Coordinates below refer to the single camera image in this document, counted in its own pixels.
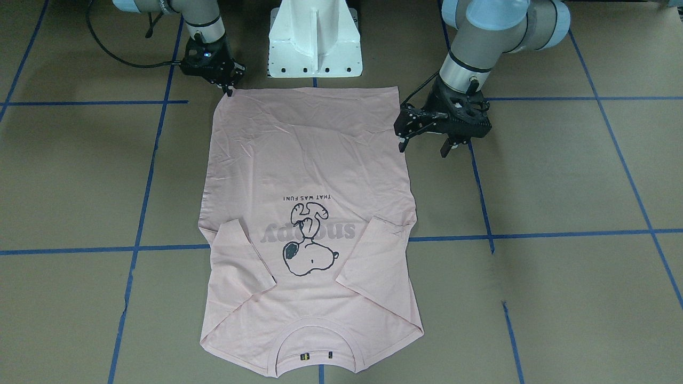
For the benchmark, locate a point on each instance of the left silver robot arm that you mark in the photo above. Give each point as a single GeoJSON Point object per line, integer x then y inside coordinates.
{"type": "Point", "coordinates": [488, 29]}

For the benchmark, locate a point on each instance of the pink Snoopy t-shirt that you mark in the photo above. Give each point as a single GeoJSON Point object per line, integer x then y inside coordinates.
{"type": "Point", "coordinates": [307, 209]}

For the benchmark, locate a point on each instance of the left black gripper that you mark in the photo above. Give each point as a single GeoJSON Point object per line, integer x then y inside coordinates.
{"type": "Point", "coordinates": [433, 99]}

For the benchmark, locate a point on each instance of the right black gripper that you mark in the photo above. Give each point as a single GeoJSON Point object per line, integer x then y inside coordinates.
{"type": "Point", "coordinates": [220, 55]}

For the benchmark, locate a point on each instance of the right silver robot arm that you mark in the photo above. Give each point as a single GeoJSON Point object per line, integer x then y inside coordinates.
{"type": "Point", "coordinates": [201, 18]}

